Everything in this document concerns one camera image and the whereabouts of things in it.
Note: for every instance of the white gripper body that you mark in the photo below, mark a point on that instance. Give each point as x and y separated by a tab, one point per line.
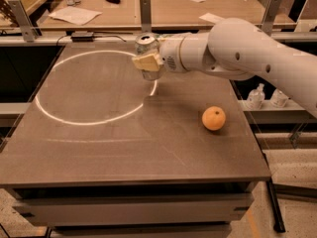
169	55

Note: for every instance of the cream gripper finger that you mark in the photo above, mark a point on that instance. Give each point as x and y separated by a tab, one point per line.
148	62

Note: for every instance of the silver 7up soda can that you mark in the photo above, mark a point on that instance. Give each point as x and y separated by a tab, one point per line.
147	43

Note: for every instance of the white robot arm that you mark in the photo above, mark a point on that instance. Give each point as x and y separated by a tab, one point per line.
235	49

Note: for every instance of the green chip bag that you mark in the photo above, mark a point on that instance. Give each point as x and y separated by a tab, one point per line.
168	35

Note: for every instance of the white paper sheet right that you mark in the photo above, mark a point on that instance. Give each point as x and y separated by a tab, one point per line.
211	18

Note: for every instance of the orange fruit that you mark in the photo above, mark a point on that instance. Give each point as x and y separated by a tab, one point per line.
214	118

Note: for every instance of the black power adapter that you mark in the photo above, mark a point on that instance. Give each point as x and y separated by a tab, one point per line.
82	36

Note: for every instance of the white paper sheet left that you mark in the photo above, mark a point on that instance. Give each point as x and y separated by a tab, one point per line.
74	15

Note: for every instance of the clear sanitizer bottle left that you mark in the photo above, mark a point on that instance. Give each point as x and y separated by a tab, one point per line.
256	97

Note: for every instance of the clear sanitizer bottle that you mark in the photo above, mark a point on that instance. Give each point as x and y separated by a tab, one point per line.
256	97
278	99

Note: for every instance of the clear sanitizer bottle right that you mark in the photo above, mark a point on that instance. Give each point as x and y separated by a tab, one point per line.
278	99

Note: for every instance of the grey table drawer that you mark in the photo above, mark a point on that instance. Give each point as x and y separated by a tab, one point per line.
135	209

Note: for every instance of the metal bracket middle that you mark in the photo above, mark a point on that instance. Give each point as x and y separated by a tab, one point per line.
146	15

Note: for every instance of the metal bracket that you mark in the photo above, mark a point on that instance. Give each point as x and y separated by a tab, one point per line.
28	30
270	13
146	15

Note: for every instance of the metal bracket right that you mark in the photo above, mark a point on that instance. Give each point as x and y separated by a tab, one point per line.
270	13

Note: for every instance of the metal bracket left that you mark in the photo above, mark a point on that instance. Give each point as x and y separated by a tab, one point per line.
28	30

